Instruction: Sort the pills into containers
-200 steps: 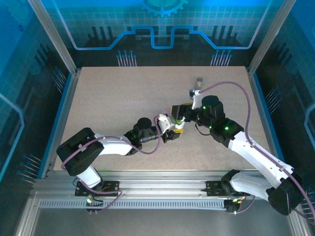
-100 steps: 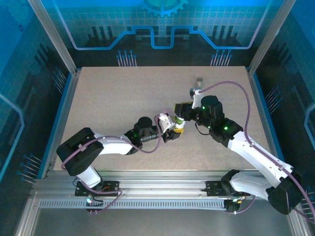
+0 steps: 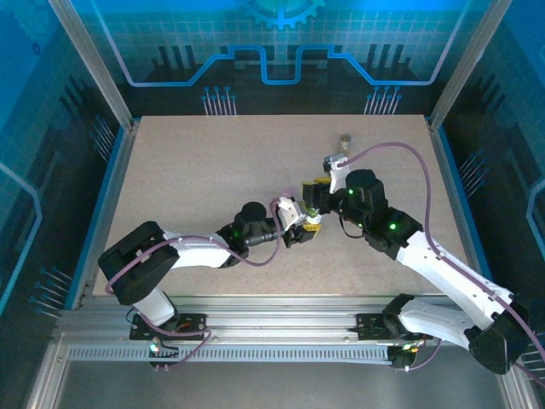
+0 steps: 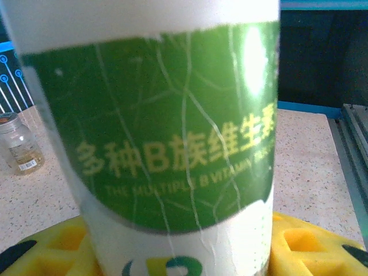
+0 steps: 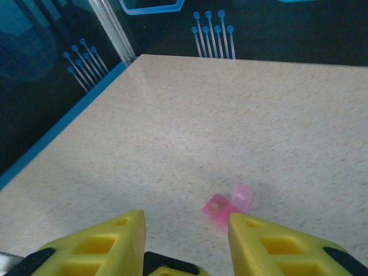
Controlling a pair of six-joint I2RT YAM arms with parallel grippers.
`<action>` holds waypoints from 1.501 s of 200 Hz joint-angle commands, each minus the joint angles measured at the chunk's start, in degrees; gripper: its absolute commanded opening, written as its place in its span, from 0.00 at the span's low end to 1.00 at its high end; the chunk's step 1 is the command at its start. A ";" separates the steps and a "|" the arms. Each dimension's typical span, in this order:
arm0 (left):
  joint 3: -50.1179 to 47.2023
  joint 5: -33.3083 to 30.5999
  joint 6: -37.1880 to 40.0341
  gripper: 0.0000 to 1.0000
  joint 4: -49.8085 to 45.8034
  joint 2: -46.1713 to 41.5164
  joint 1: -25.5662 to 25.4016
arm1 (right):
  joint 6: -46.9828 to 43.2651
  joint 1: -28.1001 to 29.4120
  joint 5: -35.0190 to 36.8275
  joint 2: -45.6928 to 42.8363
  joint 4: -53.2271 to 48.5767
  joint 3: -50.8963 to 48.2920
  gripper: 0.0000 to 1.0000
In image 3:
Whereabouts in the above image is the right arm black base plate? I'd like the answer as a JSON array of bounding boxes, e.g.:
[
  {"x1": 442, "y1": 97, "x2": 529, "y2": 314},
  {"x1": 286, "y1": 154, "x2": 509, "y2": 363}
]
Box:
[{"x1": 355, "y1": 313, "x2": 434, "y2": 342}]

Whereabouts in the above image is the grey metal panel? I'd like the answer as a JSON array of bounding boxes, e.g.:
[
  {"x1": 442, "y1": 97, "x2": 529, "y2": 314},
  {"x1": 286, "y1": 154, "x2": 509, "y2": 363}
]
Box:
[{"x1": 25, "y1": 331, "x2": 537, "y2": 409}]

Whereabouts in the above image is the blue edged table side rail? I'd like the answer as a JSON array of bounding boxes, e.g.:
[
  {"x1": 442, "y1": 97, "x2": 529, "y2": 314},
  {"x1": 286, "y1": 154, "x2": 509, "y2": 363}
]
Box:
[
  {"x1": 70, "y1": 118, "x2": 142, "y2": 310},
  {"x1": 425, "y1": 117, "x2": 495, "y2": 282}
]

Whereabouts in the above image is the black controller block with LED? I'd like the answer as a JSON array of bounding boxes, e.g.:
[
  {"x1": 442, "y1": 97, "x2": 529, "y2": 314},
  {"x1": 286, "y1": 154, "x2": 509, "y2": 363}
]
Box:
[
  {"x1": 389, "y1": 343, "x2": 422, "y2": 372},
  {"x1": 146, "y1": 335, "x2": 181, "y2": 372}
]

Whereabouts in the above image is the aluminium mounting rail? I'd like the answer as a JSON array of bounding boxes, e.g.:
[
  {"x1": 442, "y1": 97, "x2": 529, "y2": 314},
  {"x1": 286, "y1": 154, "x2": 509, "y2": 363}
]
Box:
[{"x1": 54, "y1": 295, "x2": 510, "y2": 344}]

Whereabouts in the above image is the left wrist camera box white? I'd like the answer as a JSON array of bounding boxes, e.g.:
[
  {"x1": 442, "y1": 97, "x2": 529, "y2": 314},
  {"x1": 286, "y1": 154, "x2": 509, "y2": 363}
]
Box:
[{"x1": 274, "y1": 195, "x2": 307, "y2": 229}]

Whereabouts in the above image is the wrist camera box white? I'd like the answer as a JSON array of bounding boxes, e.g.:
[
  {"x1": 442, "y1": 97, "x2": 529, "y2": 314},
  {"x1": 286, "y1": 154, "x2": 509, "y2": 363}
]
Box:
[
  {"x1": 274, "y1": 195, "x2": 307, "y2": 229},
  {"x1": 322, "y1": 152, "x2": 354, "y2": 195}
]

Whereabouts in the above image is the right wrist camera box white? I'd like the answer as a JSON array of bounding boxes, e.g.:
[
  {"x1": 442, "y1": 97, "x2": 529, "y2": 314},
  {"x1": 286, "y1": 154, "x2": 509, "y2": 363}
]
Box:
[{"x1": 322, "y1": 152, "x2": 354, "y2": 195}]

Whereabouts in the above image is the slotted grey cable duct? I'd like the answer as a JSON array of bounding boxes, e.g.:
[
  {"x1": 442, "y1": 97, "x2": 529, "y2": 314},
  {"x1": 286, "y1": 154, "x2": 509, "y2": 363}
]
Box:
[{"x1": 67, "y1": 345, "x2": 395, "y2": 363}]

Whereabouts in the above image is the aluminium frame post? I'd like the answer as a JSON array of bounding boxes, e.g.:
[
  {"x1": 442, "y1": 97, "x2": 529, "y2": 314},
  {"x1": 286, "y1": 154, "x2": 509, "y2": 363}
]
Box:
[
  {"x1": 427, "y1": 0, "x2": 514, "y2": 129},
  {"x1": 46, "y1": 0, "x2": 141, "y2": 129}
]

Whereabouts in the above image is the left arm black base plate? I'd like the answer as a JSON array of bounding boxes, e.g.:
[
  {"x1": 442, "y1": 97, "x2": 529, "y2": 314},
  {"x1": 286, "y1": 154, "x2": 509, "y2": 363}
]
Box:
[{"x1": 129, "y1": 313, "x2": 208, "y2": 342}]

